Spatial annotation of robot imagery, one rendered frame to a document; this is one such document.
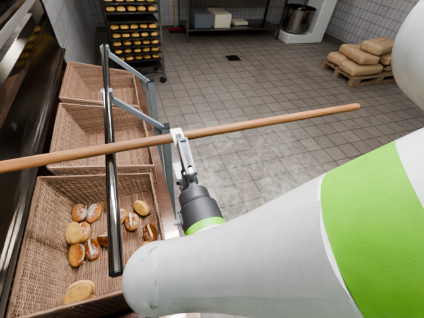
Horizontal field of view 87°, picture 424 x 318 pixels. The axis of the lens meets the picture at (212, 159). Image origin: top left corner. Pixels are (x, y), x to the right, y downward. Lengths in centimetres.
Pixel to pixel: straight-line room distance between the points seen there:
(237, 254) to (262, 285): 3
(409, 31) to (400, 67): 3
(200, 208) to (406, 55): 39
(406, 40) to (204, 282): 28
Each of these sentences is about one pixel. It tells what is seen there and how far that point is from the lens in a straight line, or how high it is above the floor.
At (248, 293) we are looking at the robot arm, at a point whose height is 147.
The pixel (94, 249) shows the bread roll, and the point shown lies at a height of 64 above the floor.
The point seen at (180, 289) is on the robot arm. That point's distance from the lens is 28.
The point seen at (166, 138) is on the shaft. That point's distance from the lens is 70.
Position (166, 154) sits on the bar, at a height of 77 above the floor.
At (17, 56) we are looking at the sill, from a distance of 143.
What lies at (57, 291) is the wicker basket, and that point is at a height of 67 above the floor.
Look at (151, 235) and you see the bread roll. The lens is 114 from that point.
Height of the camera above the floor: 166
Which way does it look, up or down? 46 degrees down
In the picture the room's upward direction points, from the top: 6 degrees clockwise
